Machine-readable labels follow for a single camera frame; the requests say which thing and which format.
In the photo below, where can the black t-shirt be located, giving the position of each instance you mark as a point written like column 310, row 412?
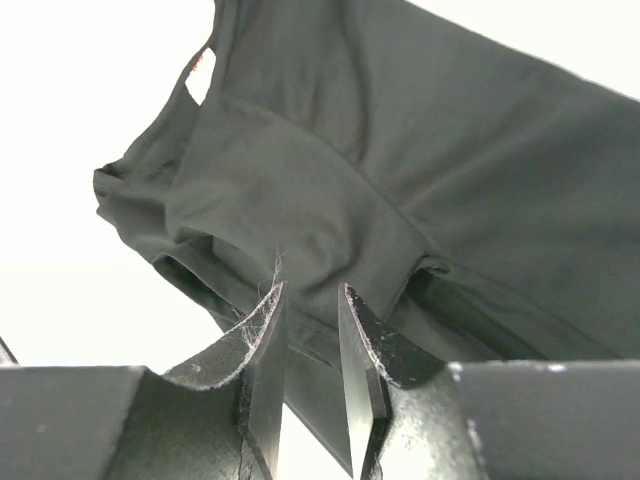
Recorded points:
column 482, row 201

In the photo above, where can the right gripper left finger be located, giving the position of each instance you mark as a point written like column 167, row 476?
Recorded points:
column 244, row 374

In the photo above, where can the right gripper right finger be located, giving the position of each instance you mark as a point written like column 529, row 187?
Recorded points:
column 376, row 360

